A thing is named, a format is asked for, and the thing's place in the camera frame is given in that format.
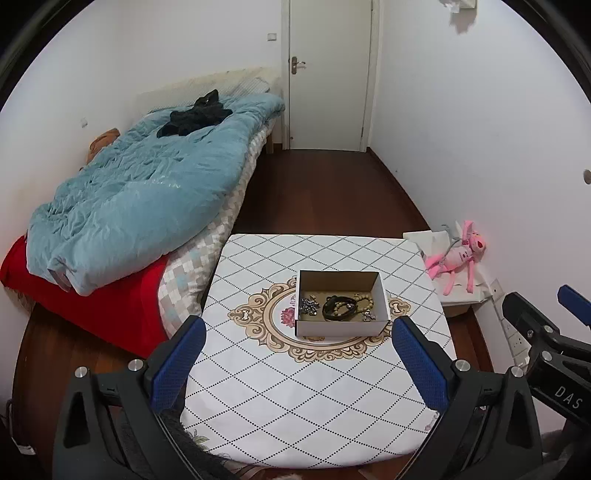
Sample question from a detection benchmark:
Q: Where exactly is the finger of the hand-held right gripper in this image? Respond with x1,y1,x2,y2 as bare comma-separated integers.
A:
502,292,561,352
558,285,591,328

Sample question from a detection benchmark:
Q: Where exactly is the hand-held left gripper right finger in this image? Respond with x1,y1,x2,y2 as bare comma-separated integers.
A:
392,316,543,480

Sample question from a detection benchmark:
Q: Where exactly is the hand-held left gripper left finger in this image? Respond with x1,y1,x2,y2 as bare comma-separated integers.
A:
53,316,232,480

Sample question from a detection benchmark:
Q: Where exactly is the wooden bead bracelet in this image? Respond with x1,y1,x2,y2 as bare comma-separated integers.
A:
332,295,376,315

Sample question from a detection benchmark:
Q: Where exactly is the cardboard box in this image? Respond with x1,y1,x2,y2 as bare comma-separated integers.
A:
294,270,392,337

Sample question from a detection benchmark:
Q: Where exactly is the black smart band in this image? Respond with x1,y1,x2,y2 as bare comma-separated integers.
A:
322,295,360,323

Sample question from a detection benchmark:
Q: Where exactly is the white power strip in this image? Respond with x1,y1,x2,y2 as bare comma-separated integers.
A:
489,277,533,361

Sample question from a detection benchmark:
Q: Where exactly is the red blanket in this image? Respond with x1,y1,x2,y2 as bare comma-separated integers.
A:
0,235,174,359

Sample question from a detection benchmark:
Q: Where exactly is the pink plush toy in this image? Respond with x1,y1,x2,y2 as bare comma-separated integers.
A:
425,220,489,296

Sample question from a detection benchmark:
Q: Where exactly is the checkered bed sheet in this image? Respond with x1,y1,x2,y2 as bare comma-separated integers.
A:
157,124,274,343

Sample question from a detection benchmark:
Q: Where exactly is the white diamond-patterned tablecloth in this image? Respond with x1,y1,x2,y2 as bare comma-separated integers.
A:
178,233,458,470

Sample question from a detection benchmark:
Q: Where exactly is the white cloth bag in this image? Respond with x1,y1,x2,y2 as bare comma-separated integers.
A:
403,228,493,308

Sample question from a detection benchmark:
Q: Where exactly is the light blue duvet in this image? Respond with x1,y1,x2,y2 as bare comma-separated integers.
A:
27,92,286,296

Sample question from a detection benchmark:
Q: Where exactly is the brown pillow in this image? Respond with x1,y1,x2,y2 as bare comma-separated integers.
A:
87,128,122,165

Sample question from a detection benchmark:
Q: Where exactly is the black clothing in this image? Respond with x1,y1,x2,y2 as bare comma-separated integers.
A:
156,89,234,138

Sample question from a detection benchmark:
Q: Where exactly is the white door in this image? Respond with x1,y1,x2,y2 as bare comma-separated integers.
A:
281,0,382,152

